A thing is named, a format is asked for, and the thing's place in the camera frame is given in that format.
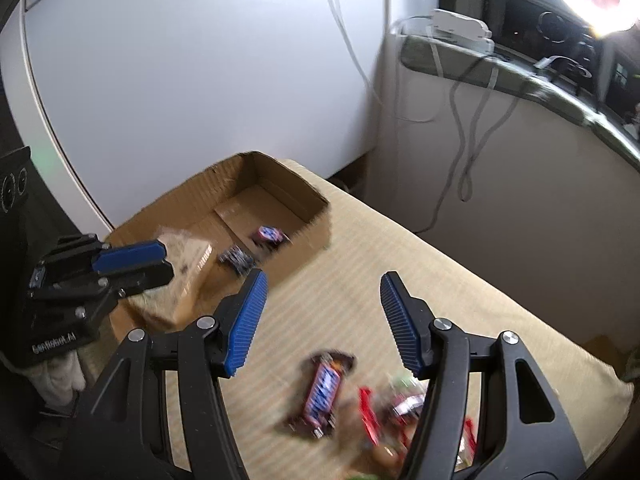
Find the beige striped mat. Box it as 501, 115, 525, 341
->
80, 159, 635, 480

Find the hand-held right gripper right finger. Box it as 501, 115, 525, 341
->
380, 271, 588, 480

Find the white hanging cable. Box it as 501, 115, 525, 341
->
427, 35, 523, 233

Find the brown chocolate bar blue label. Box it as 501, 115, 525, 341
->
285, 351, 357, 440

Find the cardboard box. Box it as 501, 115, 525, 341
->
102, 151, 333, 341

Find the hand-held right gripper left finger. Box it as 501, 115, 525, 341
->
70, 268, 268, 480

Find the red-topped clear snack packet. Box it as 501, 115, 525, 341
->
452, 417, 478, 466

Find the round pastry red-edged packet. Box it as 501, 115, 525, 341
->
357, 385, 426, 466

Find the clear bread packet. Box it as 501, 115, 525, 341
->
127, 227, 217, 332

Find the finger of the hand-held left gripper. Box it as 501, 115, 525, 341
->
92, 240, 168, 276
100, 260, 175, 301

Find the window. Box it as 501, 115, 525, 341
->
475, 0, 640, 126

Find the small brown chocolate bar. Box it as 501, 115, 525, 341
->
250, 225, 292, 250

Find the grey stone windowsill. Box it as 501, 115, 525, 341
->
400, 35, 640, 171

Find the dark wrapped candy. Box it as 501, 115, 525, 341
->
218, 245, 257, 277

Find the white power adapter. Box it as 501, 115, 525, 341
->
430, 8, 493, 53

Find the thin white wall cable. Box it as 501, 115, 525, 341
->
315, 0, 436, 123

